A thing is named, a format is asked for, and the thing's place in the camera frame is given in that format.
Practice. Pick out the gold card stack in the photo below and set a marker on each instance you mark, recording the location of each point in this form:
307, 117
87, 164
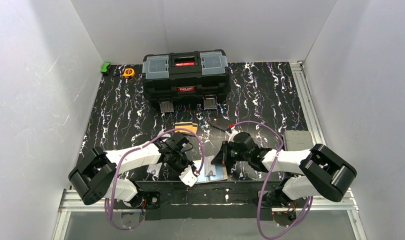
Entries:
181, 126

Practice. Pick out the black toolbox with clear lids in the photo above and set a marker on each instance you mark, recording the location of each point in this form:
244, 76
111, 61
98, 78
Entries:
200, 77

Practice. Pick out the front aluminium rail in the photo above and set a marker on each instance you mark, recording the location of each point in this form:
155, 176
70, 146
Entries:
208, 213

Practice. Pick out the green plastic object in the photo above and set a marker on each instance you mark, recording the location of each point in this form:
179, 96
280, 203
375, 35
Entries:
105, 68

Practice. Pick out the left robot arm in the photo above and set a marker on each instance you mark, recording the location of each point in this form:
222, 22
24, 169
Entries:
96, 176

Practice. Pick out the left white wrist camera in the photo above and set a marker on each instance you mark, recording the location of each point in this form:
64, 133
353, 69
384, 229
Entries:
188, 176

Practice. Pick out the tan card holder with sleeves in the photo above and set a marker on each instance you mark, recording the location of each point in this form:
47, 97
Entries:
221, 175

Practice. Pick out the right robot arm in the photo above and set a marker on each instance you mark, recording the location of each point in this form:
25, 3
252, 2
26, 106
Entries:
317, 171

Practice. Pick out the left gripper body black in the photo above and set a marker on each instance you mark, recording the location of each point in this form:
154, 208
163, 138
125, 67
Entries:
181, 163

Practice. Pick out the grey pad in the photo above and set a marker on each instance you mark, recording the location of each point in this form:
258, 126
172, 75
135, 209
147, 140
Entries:
297, 140

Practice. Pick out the yellow tape measure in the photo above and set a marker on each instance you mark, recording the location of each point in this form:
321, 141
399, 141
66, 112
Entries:
128, 73

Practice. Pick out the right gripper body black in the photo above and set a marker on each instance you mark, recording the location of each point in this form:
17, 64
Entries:
225, 155

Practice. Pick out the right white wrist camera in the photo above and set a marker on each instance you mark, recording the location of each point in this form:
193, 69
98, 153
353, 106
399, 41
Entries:
231, 131

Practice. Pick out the white aluminium table rail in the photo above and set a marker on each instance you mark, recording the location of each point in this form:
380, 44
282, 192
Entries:
308, 108

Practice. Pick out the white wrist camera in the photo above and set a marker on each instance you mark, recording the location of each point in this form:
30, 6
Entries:
188, 176
231, 131

